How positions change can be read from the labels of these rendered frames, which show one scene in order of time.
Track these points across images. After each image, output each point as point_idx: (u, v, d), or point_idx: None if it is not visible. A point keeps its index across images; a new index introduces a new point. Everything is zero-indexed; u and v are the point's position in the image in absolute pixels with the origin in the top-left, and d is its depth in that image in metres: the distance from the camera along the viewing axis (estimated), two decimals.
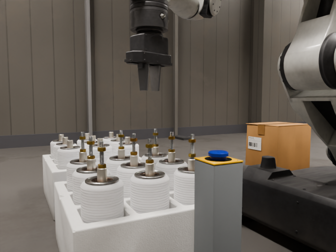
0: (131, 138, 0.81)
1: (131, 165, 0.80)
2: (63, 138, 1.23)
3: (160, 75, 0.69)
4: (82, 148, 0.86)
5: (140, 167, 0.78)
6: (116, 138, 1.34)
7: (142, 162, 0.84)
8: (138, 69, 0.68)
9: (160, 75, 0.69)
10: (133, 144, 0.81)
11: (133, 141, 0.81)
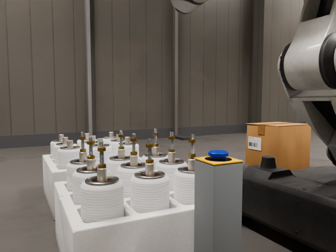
0: (131, 138, 0.81)
1: (131, 165, 0.80)
2: (63, 138, 1.23)
3: None
4: (82, 148, 0.86)
5: (140, 167, 0.78)
6: (116, 138, 1.34)
7: (142, 162, 0.84)
8: None
9: None
10: (133, 144, 0.81)
11: (133, 141, 0.81)
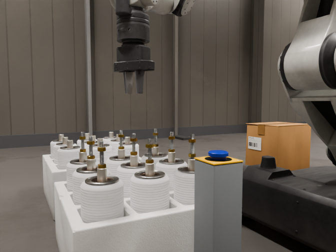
0: (131, 138, 0.81)
1: (131, 165, 0.80)
2: (63, 138, 1.23)
3: (130, 80, 0.82)
4: (82, 148, 0.86)
5: (140, 167, 0.78)
6: (116, 138, 1.34)
7: (142, 162, 0.84)
8: (138, 74, 0.77)
9: (130, 81, 0.82)
10: (133, 144, 0.81)
11: (133, 141, 0.81)
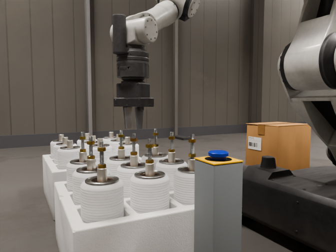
0: (131, 138, 0.81)
1: (131, 165, 0.80)
2: (63, 138, 1.23)
3: (130, 115, 0.83)
4: (82, 148, 0.86)
5: (140, 167, 0.78)
6: (116, 138, 1.34)
7: (142, 162, 0.84)
8: (138, 111, 0.78)
9: (130, 115, 0.83)
10: (133, 144, 0.81)
11: (133, 141, 0.81)
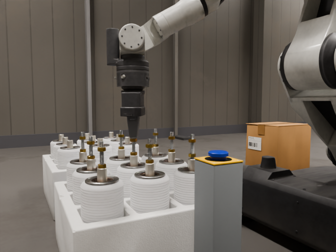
0: (133, 139, 0.80)
1: (131, 165, 0.80)
2: (63, 138, 1.23)
3: (127, 124, 0.80)
4: (82, 148, 0.86)
5: (140, 167, 0.78)
6: (116, 138, 1.34)
7: (142, 162, 0.84)
8: None
9: (127, 125, 0.80)
10: (135, 144, 0.81)
11: (132, 142, 0.81)
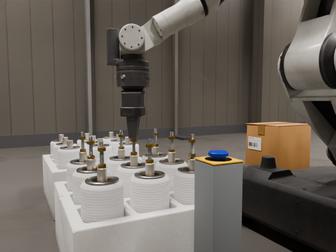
0: (133, 139, 0.80)
1: (131, 165, 0.80)
2: (63, 138, 1.23)
3: (127, 125, 0.79)
4: (82, 148, 0.86)
5: (140, 167, 0.78)
6: (116, 138, 1.34)
7: (142, 162, 0.84)
8: (138, 119, 0.83)
9: (127, 125, 0.78)
10: (135, 144, 0.81)
11: (132, 142, 0.81)
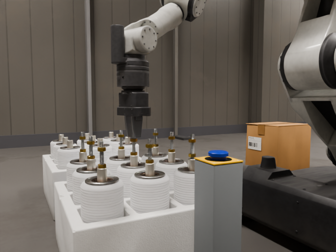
0: (133, 139, 0.80)
1: (131, 165, 0.80)
2: (63, 138, 1.23)
3: None
4: (82, 148, 0.86)
5: (140, 167, 0.78)
6: (116, 138, 1.34)
7: (142, 162, 0.84)
8: (134, 120, 0.78)
9: None
10: (135, 144, 0.81)
11: (132, 142, 0.81)
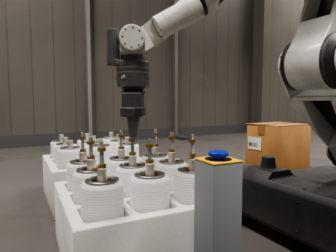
0: (129, 138, 0.81)
1: (129, 165, 0.81)
2: (63, 138, 1.23)
3: (127, 125, 0.79)
4: (82, 148, 0.86)
5: (130, 167, 0.78)
6: (116, 138, 1.34)
7: (144, 163, 0.82)
8: None
9: (127, 125, 0.79)
10: (132, 145, 0.80)
11: (131, 141, 0.81)
